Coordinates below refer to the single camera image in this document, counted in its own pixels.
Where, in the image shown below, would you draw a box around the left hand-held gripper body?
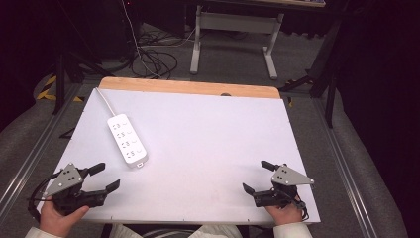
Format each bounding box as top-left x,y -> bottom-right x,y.
43,162 -> 107,216

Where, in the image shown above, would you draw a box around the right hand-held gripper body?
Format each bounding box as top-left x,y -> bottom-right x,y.
252,164 -> 316,209

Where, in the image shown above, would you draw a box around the white power strip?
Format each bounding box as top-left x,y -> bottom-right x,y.
106,113 -> 150,169

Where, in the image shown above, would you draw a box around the person's right hand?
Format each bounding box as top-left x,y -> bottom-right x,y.
264,201 -> 303,226

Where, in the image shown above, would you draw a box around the person's left hand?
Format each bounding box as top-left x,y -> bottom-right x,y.
39,200 -> 90,238

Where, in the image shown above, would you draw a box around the white board sheet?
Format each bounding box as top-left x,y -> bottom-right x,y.
37,87 -> 322,226

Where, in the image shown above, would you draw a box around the yellow black floor tape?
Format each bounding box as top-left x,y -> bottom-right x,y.
35,74 -> 84,103

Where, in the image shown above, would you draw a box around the black metal stand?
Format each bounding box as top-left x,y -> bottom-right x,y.
277,13 -> 346,129
52,0 -> 116,116

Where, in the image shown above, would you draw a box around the wooden table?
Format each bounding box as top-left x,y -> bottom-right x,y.
98,76 -> 282,100

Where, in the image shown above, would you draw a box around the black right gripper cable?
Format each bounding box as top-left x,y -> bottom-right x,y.
286,188 -> 311,222

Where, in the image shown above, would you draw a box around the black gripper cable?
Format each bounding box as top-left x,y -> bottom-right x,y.
27,171 -> 64,223
286,188 -> 311,222

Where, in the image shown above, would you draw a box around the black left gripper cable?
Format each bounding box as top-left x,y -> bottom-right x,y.
27,171 -> 64,223

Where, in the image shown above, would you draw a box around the aluminium floor rail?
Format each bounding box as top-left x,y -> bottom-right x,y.
0,82 -> 84,217
311,98 -> 372,238

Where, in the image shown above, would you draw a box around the white power strip cable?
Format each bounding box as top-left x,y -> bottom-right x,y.
94,86 -> 117,117

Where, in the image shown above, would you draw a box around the black floor cables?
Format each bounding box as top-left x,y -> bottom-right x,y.
129,31 -> 179,80

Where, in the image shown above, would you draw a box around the thin white floor cable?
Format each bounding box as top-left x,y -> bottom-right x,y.
120,0 -> 196,79

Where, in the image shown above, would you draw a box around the white metal table frame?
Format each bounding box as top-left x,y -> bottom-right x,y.
188,4 -> 285,81

